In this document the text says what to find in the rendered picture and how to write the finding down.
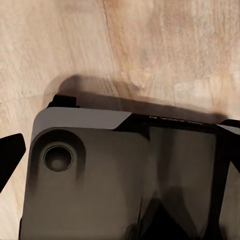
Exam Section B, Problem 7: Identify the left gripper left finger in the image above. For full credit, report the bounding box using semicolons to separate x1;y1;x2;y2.
0;133;26;193

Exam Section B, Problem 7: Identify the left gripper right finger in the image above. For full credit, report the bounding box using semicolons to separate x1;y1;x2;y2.
224;133;240;173

